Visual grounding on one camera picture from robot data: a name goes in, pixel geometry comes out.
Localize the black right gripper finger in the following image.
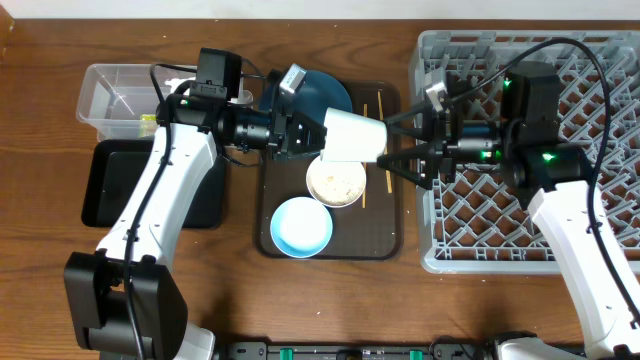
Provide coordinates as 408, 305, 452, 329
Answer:
376, 143, 438, 190
384, 107, 435, 140

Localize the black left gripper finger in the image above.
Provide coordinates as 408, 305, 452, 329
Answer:
291, 111, 327, 138
285, 135, 325, 159

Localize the white cup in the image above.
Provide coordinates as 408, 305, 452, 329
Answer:
320, 108, 388, 163

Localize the dark blue plate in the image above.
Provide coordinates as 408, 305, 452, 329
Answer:
275, 70, 353, 124

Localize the pink bowl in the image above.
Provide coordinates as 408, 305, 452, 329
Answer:
305, 157, 364, 208

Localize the light blue bowl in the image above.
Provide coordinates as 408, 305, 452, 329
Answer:
269, 197, 334, 259

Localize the yellow green snack wrapper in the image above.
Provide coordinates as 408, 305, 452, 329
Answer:
138, 114, 157, 138

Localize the white tissue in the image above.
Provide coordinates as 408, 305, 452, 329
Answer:
164, 77, 195, 95

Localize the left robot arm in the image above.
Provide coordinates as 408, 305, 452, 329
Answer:
64, 48, 327, 359

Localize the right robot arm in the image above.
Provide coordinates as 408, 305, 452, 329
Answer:
377, 61, 639, 359

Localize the grey dishwasher rack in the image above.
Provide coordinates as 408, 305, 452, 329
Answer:
408, 30, 639, 275

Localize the right wooden chopstick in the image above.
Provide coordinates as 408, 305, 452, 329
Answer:
376, 90, 394, 195

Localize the clear plastic bin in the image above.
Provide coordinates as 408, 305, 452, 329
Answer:
76, 64, 195, 141

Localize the black plastic bin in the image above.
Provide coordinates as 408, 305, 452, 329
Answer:
81, 137, 226, 229

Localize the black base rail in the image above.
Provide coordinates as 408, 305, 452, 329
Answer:
212, 336, 496, 360

